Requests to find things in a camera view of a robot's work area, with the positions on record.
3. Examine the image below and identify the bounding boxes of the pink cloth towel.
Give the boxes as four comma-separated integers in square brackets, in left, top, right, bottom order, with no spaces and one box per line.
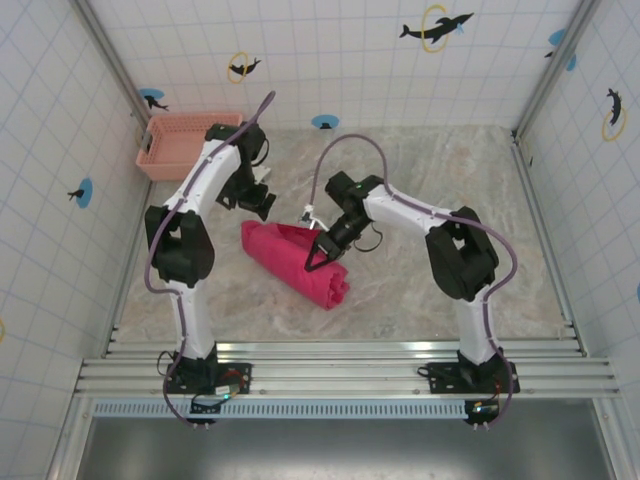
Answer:
[240,219,350,312]

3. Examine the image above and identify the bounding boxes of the pink plastic basket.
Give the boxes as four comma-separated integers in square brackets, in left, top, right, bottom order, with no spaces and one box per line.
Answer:
[135,112,245,182]

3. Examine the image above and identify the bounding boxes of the blue circle shark sticker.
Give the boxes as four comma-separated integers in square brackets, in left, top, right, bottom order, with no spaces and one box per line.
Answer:
[137,88,170,112]

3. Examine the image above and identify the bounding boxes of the blue circle seal sticker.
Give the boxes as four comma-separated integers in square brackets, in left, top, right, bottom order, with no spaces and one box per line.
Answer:
[67,178,95,208]

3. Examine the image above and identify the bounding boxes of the grey metal panel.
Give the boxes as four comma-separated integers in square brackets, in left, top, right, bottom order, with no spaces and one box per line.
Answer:
[74,417,616,480]

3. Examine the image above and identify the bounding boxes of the blue patch sticker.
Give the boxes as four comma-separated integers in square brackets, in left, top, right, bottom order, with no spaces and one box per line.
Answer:
[543,28,578,71]

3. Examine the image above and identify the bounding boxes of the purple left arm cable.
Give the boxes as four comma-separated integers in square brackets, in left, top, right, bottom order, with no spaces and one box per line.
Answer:
[143,91,277,429]

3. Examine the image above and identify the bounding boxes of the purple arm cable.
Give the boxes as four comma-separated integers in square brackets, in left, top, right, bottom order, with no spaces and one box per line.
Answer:
[143,91,277,429]
[310,134,519,429]

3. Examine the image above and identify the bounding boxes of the aluminium front frame rails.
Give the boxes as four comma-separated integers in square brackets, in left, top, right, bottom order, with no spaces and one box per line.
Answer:
[73,340,622,400]

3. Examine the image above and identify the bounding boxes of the small dolphin yellow ring sticker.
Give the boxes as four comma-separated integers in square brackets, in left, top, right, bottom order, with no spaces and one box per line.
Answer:
[227,50,263,84]

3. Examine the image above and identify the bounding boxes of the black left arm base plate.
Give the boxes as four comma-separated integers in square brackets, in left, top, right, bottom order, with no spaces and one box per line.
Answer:
[163,359,254,397]

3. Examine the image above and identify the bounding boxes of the aluminium left side rail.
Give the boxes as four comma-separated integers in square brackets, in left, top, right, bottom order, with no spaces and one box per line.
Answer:
[102,177,154,357]

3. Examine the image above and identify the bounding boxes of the aluminium rail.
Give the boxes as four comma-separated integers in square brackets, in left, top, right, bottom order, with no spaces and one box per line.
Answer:
[102,177,154,357]
[510,130,587,357]

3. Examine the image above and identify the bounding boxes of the grey slotted cable duct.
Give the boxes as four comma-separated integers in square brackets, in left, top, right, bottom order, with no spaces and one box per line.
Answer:
[92,399,471,419]

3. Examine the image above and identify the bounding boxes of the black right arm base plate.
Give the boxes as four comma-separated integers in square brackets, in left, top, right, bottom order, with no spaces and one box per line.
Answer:
[418,361,522,397]

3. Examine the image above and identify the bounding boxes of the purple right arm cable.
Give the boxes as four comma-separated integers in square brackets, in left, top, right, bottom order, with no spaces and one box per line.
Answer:
[310,134,519,429]

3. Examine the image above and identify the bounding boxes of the aluminium left corner post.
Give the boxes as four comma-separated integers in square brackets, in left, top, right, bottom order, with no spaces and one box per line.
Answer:
[73,0,147,122]

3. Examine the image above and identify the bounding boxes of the aluminium corner post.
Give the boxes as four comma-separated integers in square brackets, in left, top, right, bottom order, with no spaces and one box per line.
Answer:
[73,0,147,122]
[513,0,601,139]

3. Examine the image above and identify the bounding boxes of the aluminium right side rail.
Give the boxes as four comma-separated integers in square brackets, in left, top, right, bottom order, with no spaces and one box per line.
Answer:
[510,130,587,357]

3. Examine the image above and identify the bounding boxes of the large dolphin yellow ring sticker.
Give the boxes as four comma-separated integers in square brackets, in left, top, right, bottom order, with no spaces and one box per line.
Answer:
[420,3,475,54]

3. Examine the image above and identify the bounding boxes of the aluminium right corner post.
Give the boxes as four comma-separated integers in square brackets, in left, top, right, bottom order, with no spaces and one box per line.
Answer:
[513,0,601,139]

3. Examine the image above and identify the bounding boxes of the upright dolphin yellow ring sticker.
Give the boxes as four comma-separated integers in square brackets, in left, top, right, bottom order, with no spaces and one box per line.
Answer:
[601,87,628,142]

